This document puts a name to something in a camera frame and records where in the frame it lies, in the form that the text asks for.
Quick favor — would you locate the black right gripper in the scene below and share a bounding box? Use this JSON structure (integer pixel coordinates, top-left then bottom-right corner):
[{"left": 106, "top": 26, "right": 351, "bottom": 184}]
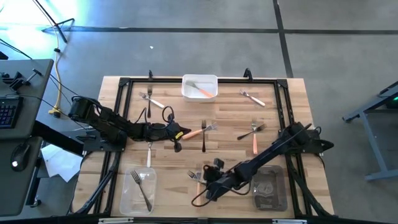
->
[{"left": 203, "top": 157, "right": 243, "bottom": 202}]

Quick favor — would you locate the black cable bundle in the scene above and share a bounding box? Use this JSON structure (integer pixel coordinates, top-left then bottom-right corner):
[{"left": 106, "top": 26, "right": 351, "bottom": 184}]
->
[
  {"left": 72, "top": 151, "right": 123, "bottom": 215},
  {"left": 285, "top": 154, "right": 332, "bottom": 218}
]

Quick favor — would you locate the white paper sheet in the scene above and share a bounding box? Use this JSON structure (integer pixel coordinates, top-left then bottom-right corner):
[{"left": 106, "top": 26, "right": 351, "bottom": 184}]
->
[{"left": 41, "top": 148, "right": 84, "bottom": 183}]

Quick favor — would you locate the dark grey desk surface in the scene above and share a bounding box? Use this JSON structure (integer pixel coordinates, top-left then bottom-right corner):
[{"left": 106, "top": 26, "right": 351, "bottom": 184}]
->
[{"left": 0, "top": 136, "right": 44, "bottom": 218}]

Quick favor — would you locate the yellow power cable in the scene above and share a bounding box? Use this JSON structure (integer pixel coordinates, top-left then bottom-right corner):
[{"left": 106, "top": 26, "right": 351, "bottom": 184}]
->
[{"left": 48, "top": 27, "right": 64, "bottom": 118}]

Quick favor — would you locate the black desk support beam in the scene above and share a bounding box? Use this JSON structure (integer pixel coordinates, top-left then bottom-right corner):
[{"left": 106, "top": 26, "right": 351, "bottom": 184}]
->
[{"left": 30, "top": 120, "right": 85, "bottom": 156}]

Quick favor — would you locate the orange-handled fork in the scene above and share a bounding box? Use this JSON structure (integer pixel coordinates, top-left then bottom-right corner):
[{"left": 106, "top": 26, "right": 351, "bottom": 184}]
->
[
  {"left": 195, "top": 164, "right": 202, "bottom": 207},
  {"left": 182, "top": 123, "right": 218, "bottom": 140},
  {"left": 185, "top": 80, "right": 216, "bottom": 98},
  {"left": 251, "top": 119, "right": 259, "bottom": 156}
]

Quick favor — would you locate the black fork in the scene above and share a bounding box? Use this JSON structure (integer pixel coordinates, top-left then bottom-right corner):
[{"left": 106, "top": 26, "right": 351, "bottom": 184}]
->
[
  {"left": 129, "top": 169, "right": 153, "bottom": 213},
  {"left": 201, "top": 119, "right": 207, "bottom": 153},
  {"left": 236, "top": 123, "right": 268, "bottom": 141},
  {"left": 147, "top": 85, "right": 153, "bottom": 118}
]

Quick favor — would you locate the black metal table frame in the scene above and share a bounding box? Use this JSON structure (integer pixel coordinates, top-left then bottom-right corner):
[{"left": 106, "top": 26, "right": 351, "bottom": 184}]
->
[{"left": 93, "top": 76, "right": 313, "bottom": 218}]

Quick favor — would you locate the grey desk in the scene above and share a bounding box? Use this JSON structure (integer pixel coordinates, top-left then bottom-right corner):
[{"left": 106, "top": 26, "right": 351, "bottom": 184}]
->
[{"left": 0, "top": 58, "right": 55, "bottom": 140}]

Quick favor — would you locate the black computer mouse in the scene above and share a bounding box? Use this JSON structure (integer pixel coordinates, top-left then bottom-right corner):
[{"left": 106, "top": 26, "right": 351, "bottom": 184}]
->
[{"left": 11, "top": 142, "right": 31, "bottom": 172}]

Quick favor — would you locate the black keyboard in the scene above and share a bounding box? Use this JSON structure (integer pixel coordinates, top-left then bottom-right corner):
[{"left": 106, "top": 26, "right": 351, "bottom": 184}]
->
[{"left": 0, "top": 96, "right": 24, "bottom": 129}]

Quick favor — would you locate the dark grey translucent bin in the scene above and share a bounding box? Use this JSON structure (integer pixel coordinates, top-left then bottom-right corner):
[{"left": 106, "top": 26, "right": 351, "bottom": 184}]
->
[{"left": 251, "top": 164, "right": 289, "bottom": 212}]

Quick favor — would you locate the black desk clamp mount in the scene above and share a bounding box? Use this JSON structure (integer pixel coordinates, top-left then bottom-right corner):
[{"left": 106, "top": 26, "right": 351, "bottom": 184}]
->
[{"left": 1, "top": 68, "right": 43, "bottom": 91}]

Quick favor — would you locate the white plastic bin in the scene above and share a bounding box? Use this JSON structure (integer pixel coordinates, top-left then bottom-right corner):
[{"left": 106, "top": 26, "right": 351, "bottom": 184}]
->
[{"left": 181, "top": 73, "right": 219, "bottom": 103}]

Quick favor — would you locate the blue grey metal table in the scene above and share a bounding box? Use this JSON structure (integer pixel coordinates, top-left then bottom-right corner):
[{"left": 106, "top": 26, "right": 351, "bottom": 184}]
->
[{"left": 341, "top": 80, "right": 398, "bottom": 182}]

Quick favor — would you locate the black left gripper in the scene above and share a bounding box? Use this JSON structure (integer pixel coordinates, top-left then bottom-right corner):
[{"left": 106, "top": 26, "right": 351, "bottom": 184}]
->
[{"left": 147, "top": 114, "right": 192, "bottom": 154}]

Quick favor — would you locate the silver metal bracket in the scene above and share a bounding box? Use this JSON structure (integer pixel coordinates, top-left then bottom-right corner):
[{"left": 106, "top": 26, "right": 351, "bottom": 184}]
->
[
  {"left": 272, "top": 218, "right": 308, "bottom": 224},
  {"left": 98, "top": 217, "right": 135, "bottom": 224}
]

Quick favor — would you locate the clear plastic bin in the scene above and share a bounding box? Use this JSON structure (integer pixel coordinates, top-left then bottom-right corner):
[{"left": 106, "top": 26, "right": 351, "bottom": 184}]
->
[{"left": 119, "top": 167, "right": 157, "bottom": 217}]

